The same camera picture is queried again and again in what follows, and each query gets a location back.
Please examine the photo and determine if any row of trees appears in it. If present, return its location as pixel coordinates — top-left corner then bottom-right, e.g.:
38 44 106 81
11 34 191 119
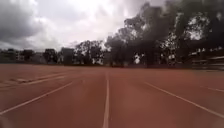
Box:
6 39 105 66

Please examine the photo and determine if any building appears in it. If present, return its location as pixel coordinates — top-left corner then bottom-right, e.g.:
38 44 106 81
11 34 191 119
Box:
188 48 224 71
61 47 76 66

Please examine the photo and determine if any red running track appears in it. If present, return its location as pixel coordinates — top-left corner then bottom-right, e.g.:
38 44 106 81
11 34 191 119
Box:
0 63 224 128

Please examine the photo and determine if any group of tall trees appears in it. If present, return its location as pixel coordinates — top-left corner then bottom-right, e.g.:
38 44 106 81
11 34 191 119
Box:
104 0 224 68

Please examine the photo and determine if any pale track kerb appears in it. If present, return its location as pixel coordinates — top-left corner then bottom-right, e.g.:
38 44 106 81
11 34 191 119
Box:
0 71 73 88

